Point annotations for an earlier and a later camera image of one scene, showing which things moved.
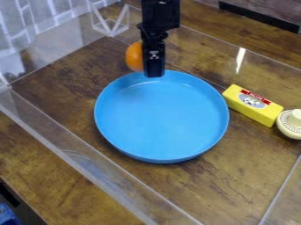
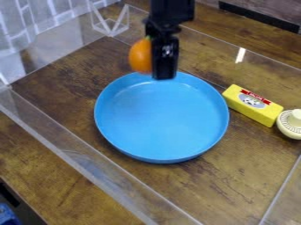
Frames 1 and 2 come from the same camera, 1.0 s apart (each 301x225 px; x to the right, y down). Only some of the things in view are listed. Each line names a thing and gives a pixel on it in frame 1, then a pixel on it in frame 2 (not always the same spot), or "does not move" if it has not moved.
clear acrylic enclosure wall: [57, 179] does not move
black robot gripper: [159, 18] -> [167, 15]
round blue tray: [162, 119] does not move
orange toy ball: [134, 55] does not move
